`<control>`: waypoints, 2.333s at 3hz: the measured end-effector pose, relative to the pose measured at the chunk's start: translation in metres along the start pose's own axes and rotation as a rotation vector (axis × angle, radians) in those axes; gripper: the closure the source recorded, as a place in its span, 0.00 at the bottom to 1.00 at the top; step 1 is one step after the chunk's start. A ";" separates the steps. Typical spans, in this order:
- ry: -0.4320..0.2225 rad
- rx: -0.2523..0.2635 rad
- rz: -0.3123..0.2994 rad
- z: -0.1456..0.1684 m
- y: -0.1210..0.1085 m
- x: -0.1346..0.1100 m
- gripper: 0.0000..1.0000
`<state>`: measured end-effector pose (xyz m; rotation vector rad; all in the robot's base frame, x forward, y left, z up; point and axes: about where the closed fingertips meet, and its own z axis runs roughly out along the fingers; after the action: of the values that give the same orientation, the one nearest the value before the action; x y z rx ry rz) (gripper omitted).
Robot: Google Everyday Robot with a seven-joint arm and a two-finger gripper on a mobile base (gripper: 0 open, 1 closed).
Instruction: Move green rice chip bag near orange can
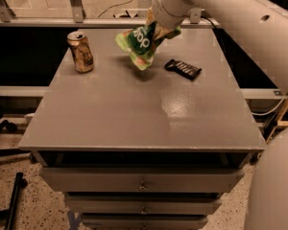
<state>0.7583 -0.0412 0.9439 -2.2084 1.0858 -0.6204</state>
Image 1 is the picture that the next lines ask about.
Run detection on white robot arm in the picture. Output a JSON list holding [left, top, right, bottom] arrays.
[[152, 0, 288, 230]]

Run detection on bottom grey drawer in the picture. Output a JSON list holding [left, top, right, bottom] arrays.
[[82, 214, 207, 230]]

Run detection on green rice chip bag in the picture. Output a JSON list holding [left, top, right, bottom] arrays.
[[115, 22, 180, 71]]

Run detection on black snack bar wrapper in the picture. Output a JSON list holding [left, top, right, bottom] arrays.
[[164, 59, 202, 81]]

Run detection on black metal stand leg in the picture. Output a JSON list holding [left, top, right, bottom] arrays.
[[0, 172, 28, 230]]

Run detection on yellow frame stand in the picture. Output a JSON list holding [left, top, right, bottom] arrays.
[[253, 99, 288, 145]]

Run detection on grey drawer cabinet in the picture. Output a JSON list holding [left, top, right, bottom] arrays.
[[18, 28, 269, 230]]

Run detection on middle grey drawer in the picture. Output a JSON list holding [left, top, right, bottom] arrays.
[[65, 195, 222, 215]]

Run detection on orange soda can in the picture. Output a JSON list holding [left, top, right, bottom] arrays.
[[67, 31, 94, 73]]

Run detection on grey drawer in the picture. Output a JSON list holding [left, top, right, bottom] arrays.
[[82, 214, 207, 230], [65, 195, 222, 215], [40, 168, 244, 193]]

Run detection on top grey drawer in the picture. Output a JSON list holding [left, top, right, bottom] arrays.
[[40, 168, 244, 193]]

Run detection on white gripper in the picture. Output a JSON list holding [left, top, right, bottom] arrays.
[[145, 0, 196, 46]]

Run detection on metal railing frame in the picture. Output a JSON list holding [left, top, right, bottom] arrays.
[[0, 0, 222, 30]]

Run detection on black cable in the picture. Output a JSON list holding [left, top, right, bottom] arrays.
[[200, 15, 228, 58]]

